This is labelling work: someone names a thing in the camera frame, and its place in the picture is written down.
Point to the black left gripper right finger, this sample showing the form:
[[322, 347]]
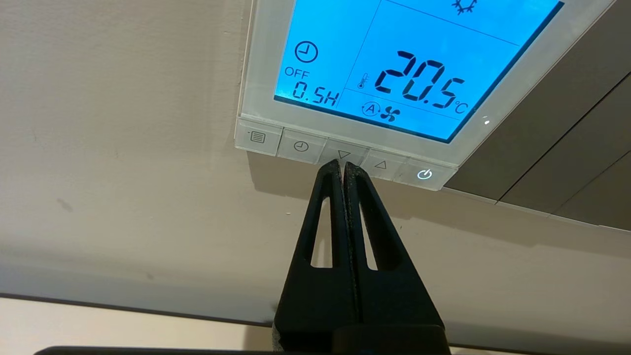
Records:
[[389, 296]]

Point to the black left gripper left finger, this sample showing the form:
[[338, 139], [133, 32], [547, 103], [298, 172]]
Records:
[[315, 296]]

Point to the white thermostat with blue screen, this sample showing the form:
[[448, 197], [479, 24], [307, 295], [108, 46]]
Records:
[[384, 54]]

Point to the white sideboard cabinet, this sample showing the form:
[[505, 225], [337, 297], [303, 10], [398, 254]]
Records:
[[98, 325]]

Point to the grey three-rocker switch plate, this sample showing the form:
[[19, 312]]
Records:
[[567, 138]]

